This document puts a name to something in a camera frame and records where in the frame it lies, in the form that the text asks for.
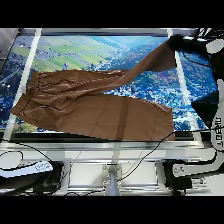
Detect brown pants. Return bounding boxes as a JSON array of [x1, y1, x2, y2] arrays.
[[9, 41, 178, 142]]

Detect silver frame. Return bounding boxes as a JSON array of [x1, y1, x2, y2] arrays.
[[0, 131, 224, 197]]

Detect black cable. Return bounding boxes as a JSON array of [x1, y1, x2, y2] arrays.
[[117, 126, 218, 184], [0, 139, 58, 169]]

